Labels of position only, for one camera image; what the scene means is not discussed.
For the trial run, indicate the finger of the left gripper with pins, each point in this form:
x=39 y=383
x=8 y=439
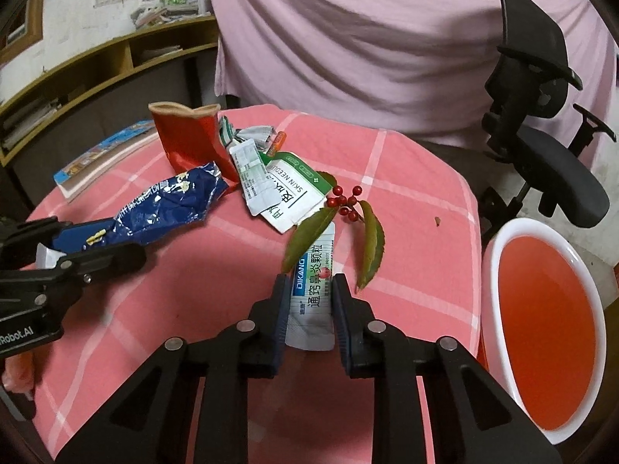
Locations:
x=73 y=272

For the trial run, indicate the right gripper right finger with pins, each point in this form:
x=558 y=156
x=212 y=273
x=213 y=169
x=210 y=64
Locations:
x=373 y=349

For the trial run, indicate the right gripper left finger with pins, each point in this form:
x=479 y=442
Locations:
x=251 y=349

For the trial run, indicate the white DIKANG medicine sachet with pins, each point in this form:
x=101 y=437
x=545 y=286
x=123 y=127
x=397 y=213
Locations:
x=310 y=322

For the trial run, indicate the blue snack bag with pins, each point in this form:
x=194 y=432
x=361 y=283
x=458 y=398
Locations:
x=170 y=204

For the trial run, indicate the white printed paper strip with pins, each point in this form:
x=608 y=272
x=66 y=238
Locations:
x=259 y=191

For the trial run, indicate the silver wrapper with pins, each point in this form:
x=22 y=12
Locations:
x=262 y=136

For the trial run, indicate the pink checked tablecloth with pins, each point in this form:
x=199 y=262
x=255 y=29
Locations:
x=207 y=277

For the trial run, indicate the blue illustrated book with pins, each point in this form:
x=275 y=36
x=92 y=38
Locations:
x=79 y=174

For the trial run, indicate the red berry twig with leaves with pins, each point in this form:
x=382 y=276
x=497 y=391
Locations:
x=364 y=240

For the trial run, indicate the white green skin needle packet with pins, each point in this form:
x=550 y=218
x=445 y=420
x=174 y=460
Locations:
x=302 y=190

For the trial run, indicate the white bin with red liner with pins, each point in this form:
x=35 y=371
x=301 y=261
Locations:
x=543 y=327

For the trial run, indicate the red paper cup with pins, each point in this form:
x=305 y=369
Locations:
x=190 y=138

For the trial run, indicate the orange red battery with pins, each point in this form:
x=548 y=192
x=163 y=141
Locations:
x=277 y=143

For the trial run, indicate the stack of books on shelf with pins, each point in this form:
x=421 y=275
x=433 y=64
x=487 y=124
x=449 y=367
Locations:
x=154 y=12

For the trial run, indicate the pink hanging sheet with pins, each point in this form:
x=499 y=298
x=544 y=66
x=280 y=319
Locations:
x=415 y=66

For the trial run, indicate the black office chair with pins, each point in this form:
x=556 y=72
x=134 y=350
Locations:
x=532 y=78

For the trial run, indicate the wooden wall shelf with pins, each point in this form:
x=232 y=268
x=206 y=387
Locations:
x=100 y=68

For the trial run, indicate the wooden picture frame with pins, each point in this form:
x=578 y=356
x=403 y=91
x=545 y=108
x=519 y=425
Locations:
x=25 y=30

